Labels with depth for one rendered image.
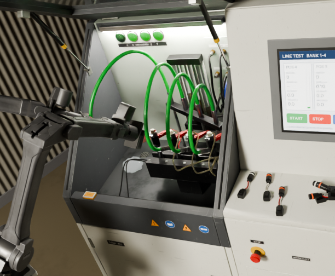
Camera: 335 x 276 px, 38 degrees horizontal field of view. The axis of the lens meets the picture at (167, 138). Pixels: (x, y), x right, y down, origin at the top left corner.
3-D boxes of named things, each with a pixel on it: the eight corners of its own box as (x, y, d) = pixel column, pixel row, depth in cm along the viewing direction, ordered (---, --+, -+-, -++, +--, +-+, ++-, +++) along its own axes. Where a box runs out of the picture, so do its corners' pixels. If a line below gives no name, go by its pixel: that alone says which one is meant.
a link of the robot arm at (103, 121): (31, 127, 132) (65, 143, 129) (38, 107, 131) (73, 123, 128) (98, 130, 173) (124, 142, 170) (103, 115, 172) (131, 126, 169)
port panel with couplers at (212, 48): (217, 107, 203) (201, 41, 186) (219, 103, 206) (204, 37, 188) (246, 108, 197) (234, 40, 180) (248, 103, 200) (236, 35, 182)
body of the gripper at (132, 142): (146, 123, 181) (133, 119, 176) (138, 149, 181) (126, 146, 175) (133, 120, 185) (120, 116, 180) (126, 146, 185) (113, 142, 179)
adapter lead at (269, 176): (270, 201, 163) (269, 197, 162) (263, 201, 164) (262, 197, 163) (272, 177, 172) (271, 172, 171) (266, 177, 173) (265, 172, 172)
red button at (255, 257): (248, 263, 171) (246, 254, 168) (251, 254, 173) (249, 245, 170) (263, 266, 168) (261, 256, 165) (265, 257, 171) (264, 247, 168)
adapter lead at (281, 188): (283, 216, 157) (282, 212, 156) (276, 216, 158) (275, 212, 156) (285, 190, 166) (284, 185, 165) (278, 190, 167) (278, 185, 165)
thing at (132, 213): (83, 224, 206) (69, 197, 197) (88, 216, 209) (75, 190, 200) (220, 247, 178) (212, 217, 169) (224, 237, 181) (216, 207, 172)
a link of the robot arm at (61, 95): (29, 111, 176) (33, 114, 168) (39, 80, 175) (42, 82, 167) (61, 120, 181) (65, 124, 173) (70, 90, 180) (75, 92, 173)
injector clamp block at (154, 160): (154, 189, 206) (144, 162, 197) (163, 173, 213) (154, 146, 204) (230, 197, 191) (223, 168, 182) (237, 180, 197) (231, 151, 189)
